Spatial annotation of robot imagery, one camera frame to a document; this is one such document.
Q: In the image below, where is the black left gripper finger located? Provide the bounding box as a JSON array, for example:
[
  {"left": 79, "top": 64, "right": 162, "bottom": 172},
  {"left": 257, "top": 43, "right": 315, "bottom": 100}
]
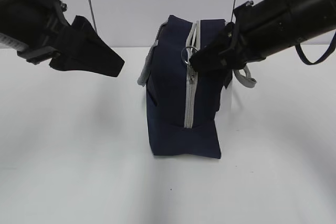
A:
[
  {"left": 69, "top": 15, "right": 101, "bottom": 43},
  {"left": 49, "top": 29, "right": 125, "bottom": 77}
]

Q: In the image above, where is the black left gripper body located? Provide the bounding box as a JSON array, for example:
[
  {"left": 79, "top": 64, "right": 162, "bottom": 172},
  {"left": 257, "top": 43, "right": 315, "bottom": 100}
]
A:
[{"left": 1, "top": 0, "right": 75, "bottom": 66}]

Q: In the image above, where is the black cable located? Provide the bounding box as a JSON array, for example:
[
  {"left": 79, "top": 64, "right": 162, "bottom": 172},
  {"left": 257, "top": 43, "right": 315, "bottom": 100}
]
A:
[{"left": 295, "top": 32, "right": 336, "bottom": 65}]

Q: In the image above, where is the navy blue lunch bag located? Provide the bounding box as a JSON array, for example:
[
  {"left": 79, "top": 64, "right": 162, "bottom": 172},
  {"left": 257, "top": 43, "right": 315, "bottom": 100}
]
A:
[{"left": 138, "top": 15, "right": 256, "bottom": 159}]

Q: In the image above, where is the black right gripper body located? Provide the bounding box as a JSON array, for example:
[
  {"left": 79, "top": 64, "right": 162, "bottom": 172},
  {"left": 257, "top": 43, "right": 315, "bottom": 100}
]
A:
[{"left": 236, "top": 0, "right": 335, "bottom": 63}]

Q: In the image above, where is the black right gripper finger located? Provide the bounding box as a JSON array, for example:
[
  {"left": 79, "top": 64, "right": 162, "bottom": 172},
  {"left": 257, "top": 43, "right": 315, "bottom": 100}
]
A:
[
  {"left": 223, "top": 68, "right": 246, "bottom": 89},
  {"left": 190, "top": 23, "right": 236, "bottom": 72}
]

